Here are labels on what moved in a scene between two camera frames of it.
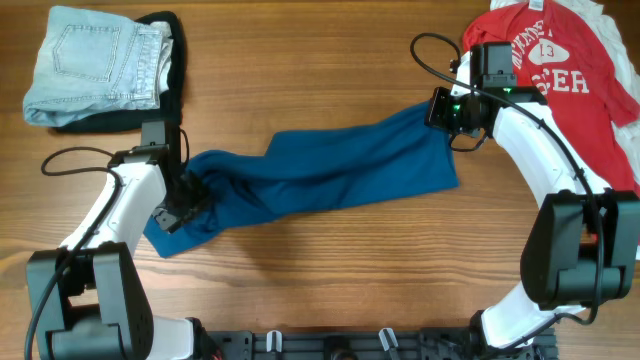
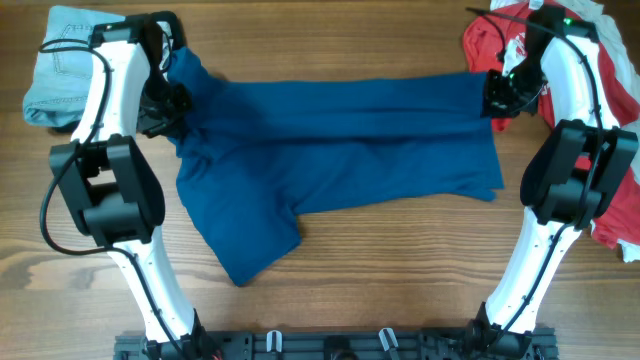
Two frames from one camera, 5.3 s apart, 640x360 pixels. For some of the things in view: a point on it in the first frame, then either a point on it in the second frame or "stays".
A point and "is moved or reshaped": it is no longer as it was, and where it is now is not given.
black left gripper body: [182, 202] to [160, 116]
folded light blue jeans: [90, 59] stays
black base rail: [367, 344] stays
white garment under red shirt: [620, 56] stays
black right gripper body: [451, 112] to [518, 89]
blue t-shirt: [397, 154] is moved or reshaped
